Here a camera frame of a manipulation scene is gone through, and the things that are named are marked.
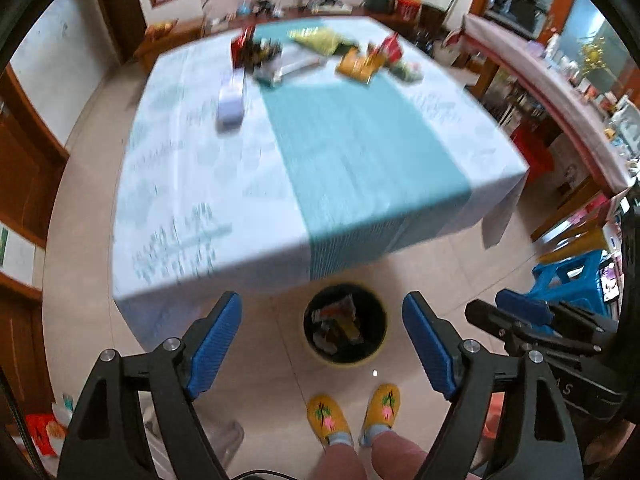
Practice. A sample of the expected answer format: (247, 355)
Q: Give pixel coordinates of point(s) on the side table with pink cloth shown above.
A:
(550, 95)

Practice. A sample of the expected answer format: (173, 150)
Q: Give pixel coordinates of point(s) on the clear plastic blister package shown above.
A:
(287, 69)

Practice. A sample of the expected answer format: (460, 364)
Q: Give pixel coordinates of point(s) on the person's leg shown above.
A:
(400, 457)
(342, 462)

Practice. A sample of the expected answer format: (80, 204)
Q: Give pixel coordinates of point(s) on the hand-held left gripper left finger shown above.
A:
(215, 345)

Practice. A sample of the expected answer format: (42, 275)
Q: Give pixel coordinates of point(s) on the white tissue packet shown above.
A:
(231, 102)

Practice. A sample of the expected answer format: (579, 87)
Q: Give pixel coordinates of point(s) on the yellow green snack bag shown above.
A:
(317, 40)

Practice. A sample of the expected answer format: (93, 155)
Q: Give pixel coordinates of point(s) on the red plastic basket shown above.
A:
(409, 7)

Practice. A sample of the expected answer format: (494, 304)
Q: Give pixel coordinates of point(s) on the table with teal-white cloth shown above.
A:
(350, 160)

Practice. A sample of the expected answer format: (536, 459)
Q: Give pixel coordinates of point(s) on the white set-top box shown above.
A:
(332, 7)

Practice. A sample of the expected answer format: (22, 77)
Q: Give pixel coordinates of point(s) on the yellow plastic stool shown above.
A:
(575, 246)

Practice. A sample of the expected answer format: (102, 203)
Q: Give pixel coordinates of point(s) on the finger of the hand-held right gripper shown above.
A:
(495, 322)
(522, 305)

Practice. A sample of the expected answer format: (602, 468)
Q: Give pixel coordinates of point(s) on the red white plastic bag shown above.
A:
(45, 432)

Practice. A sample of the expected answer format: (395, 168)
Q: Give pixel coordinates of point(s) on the dark snack wrapper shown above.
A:
(266, 51)

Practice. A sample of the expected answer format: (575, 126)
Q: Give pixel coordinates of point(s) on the heap of packaging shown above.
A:
(337, 322)

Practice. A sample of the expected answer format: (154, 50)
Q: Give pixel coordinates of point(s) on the yellow embroidered slipper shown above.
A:
(385, 407)
(327, 417)

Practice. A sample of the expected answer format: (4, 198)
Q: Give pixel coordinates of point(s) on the red plastic bucket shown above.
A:
(534, 155)

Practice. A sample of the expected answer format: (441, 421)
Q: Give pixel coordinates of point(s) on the orange yellow foil bag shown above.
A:
(357, 64)

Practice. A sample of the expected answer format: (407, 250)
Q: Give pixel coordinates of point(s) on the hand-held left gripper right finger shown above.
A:
(430, 345)

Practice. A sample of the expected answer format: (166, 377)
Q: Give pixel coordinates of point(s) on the dark wooden door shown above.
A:
(117, 10)

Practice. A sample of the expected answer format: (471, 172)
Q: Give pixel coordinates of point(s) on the person's right leg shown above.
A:
(400, 457)

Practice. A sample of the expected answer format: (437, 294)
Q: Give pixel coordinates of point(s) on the brown wooden door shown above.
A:
(20, 150)

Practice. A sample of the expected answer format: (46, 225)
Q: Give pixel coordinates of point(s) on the red snack packet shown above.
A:
(392, 47)
(241, 49)

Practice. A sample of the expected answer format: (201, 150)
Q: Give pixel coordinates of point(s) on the fruit bowl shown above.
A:
(161, 29)

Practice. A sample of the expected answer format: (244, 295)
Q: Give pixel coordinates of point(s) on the yellow artificial flowers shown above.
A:
(592, 55)

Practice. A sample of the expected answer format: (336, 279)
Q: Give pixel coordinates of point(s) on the person's left leg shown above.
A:
(342, 462)

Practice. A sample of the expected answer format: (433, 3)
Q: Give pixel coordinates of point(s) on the yellow bin with black liner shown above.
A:
(375, 340)

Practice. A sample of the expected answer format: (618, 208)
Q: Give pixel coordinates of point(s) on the low wooden cabinet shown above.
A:
(20, 340)

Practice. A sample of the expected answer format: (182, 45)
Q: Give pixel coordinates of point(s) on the blue plastic stool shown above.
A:
(570, 280)

